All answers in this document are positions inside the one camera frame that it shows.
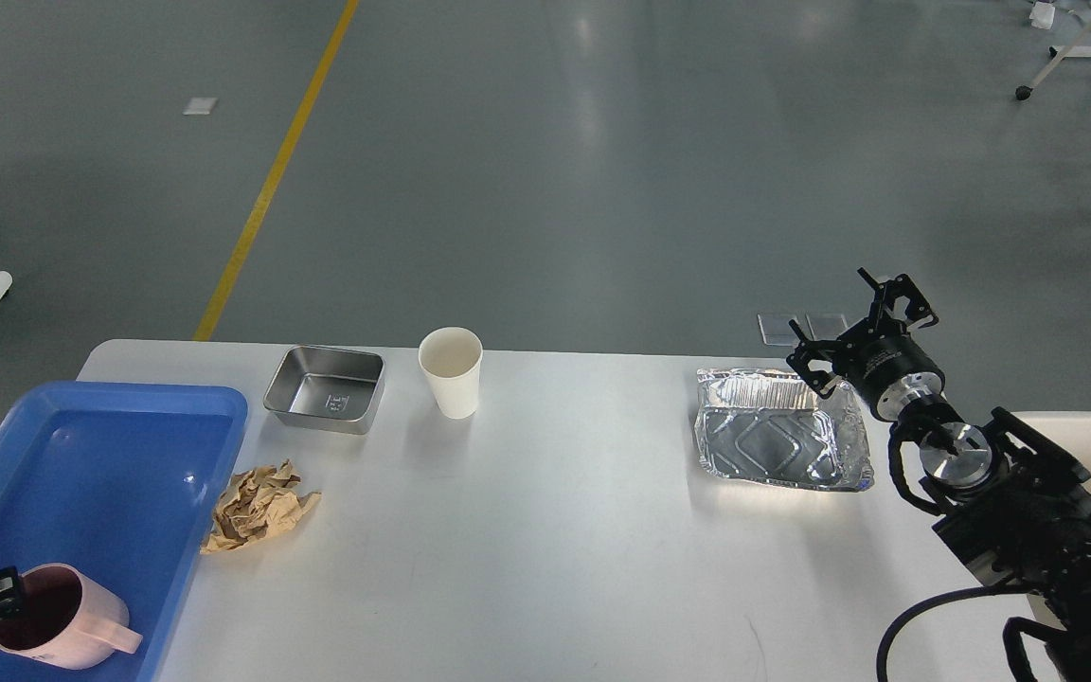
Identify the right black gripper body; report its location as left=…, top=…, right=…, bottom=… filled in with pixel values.
left=846, top=335, right=945, bottom=422

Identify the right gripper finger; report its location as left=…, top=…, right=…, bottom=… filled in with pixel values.
left=786, top=318, right=867, bottom=397
left=858, top=267, right=939, bottom=338

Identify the pink mug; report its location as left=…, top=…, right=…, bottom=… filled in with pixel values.
left=0, top=563, right=144, bottom=670

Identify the small stainless steel tray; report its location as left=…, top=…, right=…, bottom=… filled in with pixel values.
left=261, top=346, right=385, bottom=436

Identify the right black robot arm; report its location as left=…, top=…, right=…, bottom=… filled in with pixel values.
left=786, top=270, right=1091, bottom=681

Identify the aluminium foil tray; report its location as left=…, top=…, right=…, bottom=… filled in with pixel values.
left=693, top=368, right=875, bottom=493

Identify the blue plastic tray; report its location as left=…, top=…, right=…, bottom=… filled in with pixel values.
left=0, top=383, right=248, bottom=681

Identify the crumpled brown paper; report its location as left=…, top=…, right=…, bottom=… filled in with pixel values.
left=199, top=460, right=322, bottom=554

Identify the white paper cup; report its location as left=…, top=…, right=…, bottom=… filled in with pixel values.
left=419, top=327, right=482, bottom=420

